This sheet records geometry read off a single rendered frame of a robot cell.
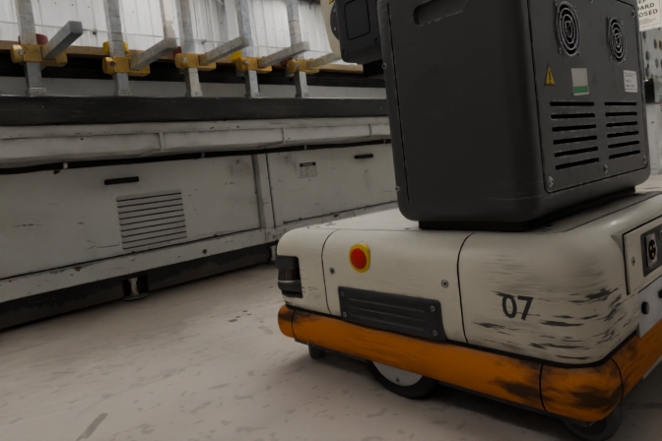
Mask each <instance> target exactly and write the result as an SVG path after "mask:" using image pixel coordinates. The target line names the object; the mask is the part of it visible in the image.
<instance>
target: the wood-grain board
mask: <svg viewBox="0 0 662 441"><path fill-rule="evenodd" d="M12 44H13V45H19V42H18V41H13V40H0V53H8V54H11V45H12ZM143 51H145V50H137V49H129V53H128V54H126V55H125V57H135V56H137V55H138V54H140V53H142V52H143ZM66 56H67V57H78V58H95V59H103V58H104V57H110V55H106V54H104V53H103V47H95V46H82V45H69V46H68V47H67V48H66ZM155 62H165V63H174V58H173V56H172V52H171V53H169V54H167V55H165V56H164V57H162V58H160V59H158V60H156V61H155ZM216 65H217V66H234V67H236V66H235V63H232V62H231V57H230V56H226V57H224V58H221V59H219V60H217V61H216ZM272 69H288V68H287V66H281V65H280V62H279V63H276V64H274V65H272ZM319 71H321V72H339V73H357V74H363V73H364V70H363V66H357V65H343V64H326V65H324V66H321V67H319Z"/></svg>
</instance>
